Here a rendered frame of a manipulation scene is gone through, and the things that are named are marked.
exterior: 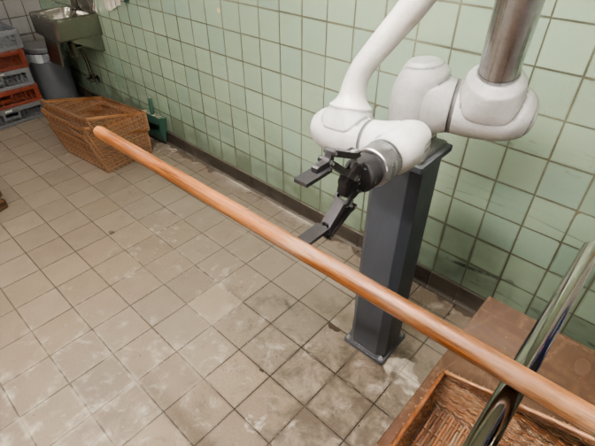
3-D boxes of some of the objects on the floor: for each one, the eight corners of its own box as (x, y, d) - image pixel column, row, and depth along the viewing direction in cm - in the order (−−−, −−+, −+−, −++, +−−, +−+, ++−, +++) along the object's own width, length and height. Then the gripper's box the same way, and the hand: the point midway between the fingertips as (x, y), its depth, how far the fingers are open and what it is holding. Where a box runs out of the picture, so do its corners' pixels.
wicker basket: (100, 179, 309) (88, 144, 292) (58, 156, 335) (45, 123, 318) (154, 152, 339) (147, 119, 322) (112, 133, 366) (103, 102, 349)
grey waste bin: (88, 102, 419) (70, 43, 385) (50, 113, 398) (27, 52, 364) (71, 92, 439) (52, 35, 405) (34, 103, 418) (10, 43, 384)
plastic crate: (50, 114, 397) (43, 98, 387) (-21, 136, 361) (-29, 119, 351) (31, 103, 417) (25, 88, 408) (-38, 123, 382) (-46, 106, 372)
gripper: (392, 118, 79) (318, 161, 66) (376, 223, 94) (313, 274, 82) (359, 107, 83) (282, 145, 70) (349, 210, 98) (285, 257, 86)
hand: (304, 212), depth 77 cm, fingers open, 13 cm apart
